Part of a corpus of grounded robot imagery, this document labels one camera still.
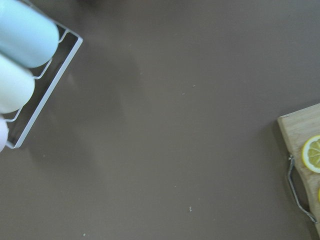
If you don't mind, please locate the bamboo cutting board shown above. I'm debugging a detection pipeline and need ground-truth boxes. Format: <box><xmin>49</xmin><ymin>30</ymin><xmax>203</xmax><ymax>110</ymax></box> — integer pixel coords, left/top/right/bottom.
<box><xmin>277</xmin><ymin>104</ymin><xmax>320</xmax><ymax>230</ymax></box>

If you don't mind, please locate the pale green cup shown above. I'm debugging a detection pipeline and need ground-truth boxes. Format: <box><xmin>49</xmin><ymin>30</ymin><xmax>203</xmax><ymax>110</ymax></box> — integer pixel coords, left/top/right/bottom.
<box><xmin>0</xmin><ymin>54</ymin><xmax>35</xmax><ymax>114</ymax></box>

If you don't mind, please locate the lemon slice near knife tip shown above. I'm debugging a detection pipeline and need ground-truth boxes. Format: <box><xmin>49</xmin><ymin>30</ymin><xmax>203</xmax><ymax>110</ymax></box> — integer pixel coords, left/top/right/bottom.
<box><xmin>301</xmin><ymin>135</ymin><xmax>320</xmax><ymax>174</ymax></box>

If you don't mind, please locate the pale pink cup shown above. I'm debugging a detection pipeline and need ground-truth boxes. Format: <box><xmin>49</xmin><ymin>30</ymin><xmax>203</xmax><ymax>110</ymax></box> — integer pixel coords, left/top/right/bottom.
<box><xmin>0</xmin><ymin>114</ymin><xmax>9</xmax><ymax>152</ymax></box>

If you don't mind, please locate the light blue cup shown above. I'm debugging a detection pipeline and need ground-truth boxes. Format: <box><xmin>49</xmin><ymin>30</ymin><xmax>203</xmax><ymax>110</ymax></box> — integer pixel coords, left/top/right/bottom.
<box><xmin>0</xmin><ymin>0</ymin><xmax>60</xmax><ymax>68</ymax></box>

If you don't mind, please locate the white wire cup rack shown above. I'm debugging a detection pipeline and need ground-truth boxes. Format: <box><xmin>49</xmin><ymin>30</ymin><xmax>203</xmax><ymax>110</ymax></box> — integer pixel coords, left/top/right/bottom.
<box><xmin>0</xmin><ymin>0</ymin><xmax>83</xmax><ymax>149</ymax></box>

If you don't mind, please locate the metal cutting board handle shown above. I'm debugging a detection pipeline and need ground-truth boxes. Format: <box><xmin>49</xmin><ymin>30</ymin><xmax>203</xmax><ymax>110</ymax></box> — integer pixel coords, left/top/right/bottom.
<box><xmin>286</xmin><ymin>153</ymin><xmax>319</xmax><ymax>225</ymax></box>

